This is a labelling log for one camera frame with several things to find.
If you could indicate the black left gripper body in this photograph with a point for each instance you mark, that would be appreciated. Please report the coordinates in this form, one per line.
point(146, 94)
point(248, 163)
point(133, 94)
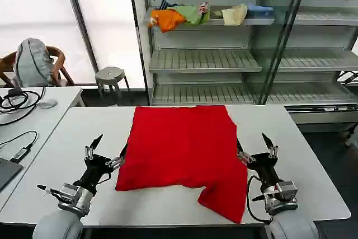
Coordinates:
point(95, 169)

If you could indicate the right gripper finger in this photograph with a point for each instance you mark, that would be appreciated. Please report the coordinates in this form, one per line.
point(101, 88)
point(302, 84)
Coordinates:
point(273, 150)
point(246, 158)

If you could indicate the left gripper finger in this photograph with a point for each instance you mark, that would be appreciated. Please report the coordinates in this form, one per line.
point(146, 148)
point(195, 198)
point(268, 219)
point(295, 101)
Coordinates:
point(89, 152)
point(118, 160)

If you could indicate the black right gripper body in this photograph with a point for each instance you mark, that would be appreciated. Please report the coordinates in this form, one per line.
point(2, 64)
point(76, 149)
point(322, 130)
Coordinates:
point(264, 166)

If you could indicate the red cloth shirt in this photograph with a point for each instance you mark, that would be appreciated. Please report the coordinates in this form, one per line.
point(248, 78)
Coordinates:
point(181, 152)

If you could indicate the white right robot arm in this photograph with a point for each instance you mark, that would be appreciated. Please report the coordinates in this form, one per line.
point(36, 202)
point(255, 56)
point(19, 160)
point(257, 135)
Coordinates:
point(288, 222)

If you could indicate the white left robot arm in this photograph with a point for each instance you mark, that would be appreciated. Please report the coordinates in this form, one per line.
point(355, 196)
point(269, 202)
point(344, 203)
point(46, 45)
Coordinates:
point(58, 222)

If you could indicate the white side desk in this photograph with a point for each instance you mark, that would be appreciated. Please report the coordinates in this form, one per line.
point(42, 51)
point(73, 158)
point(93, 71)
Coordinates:
point(67, 96)

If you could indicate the white computer mouse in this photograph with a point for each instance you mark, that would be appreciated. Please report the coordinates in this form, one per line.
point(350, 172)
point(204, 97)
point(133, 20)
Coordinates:
point(48, 103)

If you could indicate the round metal stool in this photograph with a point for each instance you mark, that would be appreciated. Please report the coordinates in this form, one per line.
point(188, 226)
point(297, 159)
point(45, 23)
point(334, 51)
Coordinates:
point(110, 75)

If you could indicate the dark grey laptop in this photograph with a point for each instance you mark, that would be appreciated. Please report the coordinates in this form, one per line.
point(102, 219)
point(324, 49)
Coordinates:
point(8, 172)

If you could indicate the brown wooden chair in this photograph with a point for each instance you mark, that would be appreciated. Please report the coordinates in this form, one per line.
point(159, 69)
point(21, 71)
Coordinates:
point(60, 60)

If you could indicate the empty grey metal shelf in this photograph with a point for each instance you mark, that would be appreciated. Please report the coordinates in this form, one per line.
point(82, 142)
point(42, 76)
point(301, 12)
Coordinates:
point(316, 60)

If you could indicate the black metal stand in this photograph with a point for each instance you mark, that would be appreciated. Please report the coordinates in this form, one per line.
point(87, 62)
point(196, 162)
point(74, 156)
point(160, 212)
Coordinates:
point(348, 78)

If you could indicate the grey backpack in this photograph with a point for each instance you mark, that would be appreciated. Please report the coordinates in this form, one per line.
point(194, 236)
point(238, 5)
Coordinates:
point(32, 62)

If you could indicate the grey metal shelf with cloths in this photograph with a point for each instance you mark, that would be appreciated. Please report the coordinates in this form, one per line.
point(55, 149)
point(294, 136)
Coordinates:
point(204, 60)

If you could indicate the black partition frame post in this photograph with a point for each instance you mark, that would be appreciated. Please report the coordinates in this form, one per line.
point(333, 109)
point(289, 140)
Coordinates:
point(280, 40)

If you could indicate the black window frame post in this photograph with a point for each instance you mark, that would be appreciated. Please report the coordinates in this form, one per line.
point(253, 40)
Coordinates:
point(79, 18)

